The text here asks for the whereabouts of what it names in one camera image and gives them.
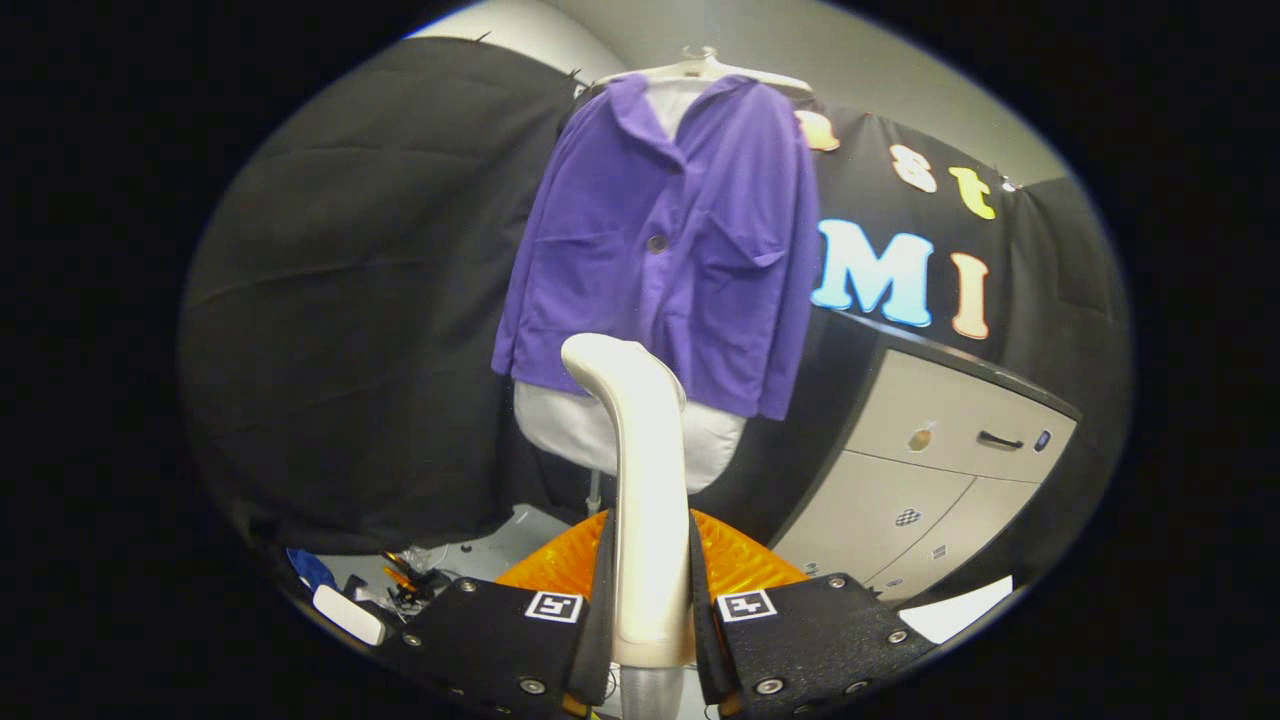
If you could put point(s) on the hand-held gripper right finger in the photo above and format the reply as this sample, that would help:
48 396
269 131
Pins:
708 650

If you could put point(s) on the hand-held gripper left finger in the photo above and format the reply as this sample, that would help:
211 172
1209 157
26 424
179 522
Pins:
600 650

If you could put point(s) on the white garment steamer head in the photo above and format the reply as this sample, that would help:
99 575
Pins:
650 500

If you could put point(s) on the purple jacket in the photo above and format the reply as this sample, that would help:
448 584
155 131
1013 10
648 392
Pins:
600 280

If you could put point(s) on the white clothes hanger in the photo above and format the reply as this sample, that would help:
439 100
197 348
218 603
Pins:
700 68

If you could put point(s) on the metal stand pole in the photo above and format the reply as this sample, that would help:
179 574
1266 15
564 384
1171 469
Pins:
594 492

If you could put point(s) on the orange and black tool clutter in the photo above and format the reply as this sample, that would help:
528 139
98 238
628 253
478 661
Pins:
410 585

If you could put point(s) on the white padded ironing form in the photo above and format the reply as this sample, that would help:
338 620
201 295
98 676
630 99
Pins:
560 430

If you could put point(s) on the white oblong object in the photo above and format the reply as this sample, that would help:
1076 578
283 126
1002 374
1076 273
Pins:
348 614

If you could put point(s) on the white paper sheet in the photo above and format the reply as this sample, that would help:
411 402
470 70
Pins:
960 612

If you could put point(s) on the blue object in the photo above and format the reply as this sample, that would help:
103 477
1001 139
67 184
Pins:
312 570

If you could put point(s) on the beige cabinet with dark top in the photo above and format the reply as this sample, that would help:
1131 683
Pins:
960 400

